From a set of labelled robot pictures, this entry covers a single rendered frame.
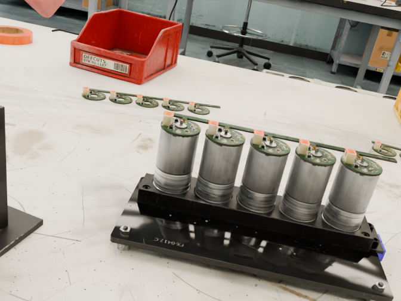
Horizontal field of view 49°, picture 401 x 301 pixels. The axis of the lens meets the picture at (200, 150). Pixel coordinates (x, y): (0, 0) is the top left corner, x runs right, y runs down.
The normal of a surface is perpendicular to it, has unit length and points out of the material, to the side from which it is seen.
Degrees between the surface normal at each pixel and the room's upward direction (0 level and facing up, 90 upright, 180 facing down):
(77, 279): 0
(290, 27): 90
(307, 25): 90
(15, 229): 0
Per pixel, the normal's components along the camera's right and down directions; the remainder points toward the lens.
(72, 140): 0.17, -0.88
